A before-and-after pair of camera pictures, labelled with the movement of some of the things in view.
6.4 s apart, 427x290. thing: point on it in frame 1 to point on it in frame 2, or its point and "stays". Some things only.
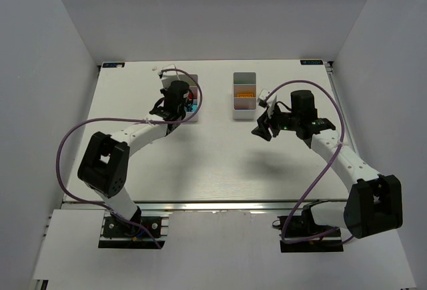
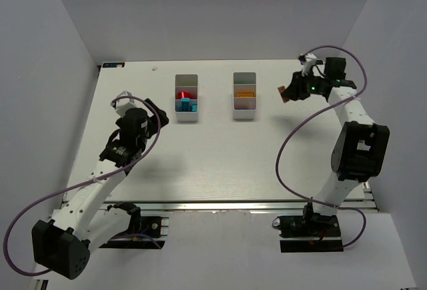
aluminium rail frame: [216, 207] stays
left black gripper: [182, 104] to [155, 117]
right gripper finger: [263, 132] to [291, 93]
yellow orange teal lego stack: [245, 95] stays
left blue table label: [113, 65] stays
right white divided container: [244, 89] stays
